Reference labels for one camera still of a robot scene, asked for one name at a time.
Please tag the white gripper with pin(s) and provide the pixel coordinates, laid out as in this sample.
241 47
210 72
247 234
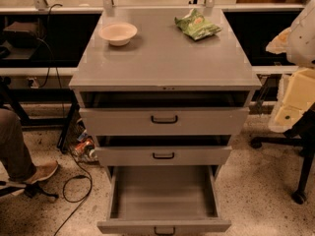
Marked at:
302 39

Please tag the grey bottom drawer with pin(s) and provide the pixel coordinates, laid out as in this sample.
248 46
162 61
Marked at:
163 201

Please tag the grey drawer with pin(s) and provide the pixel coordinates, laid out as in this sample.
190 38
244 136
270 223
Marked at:
139 113
163 201
162 150

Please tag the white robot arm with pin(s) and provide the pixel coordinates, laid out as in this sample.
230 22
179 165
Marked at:
298 41

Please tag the grey drawer cabinet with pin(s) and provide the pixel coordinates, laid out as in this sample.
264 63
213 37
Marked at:
161 58

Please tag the grey middle drawer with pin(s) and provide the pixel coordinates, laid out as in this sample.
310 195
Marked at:
162 150

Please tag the grey top drawer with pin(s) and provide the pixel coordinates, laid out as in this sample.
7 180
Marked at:
139 113

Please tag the black office chair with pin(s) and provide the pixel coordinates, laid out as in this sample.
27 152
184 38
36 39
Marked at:
302 134

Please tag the green chip bag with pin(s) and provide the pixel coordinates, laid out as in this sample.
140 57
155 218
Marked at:
196 26

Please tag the white bowl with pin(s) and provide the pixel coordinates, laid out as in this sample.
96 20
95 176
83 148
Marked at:
118 34

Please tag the tan shoe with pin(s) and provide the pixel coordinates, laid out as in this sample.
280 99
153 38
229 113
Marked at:
43 172

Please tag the black chair base left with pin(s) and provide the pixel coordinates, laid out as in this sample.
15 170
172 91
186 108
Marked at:
30 190

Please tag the dark box under bench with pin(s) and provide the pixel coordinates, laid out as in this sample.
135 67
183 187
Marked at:
22 35

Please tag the person leg brown trousers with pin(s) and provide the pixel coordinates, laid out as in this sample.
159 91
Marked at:
14 154

